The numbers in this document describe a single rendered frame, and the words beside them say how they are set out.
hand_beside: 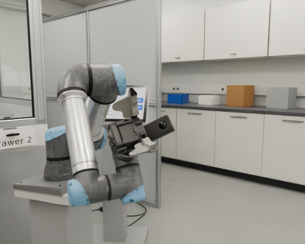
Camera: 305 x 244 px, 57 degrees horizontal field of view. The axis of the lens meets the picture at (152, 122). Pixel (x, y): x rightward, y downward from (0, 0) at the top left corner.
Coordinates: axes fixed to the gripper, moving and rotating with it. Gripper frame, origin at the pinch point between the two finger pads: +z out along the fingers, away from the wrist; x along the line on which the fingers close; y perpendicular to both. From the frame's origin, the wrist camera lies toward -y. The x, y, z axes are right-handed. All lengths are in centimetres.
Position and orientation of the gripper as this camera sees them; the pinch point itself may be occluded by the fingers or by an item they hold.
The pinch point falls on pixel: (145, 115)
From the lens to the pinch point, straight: 61.4
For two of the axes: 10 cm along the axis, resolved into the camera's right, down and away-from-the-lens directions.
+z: 1.8, -3.4, -9.2
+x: -3.6, -9.0, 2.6
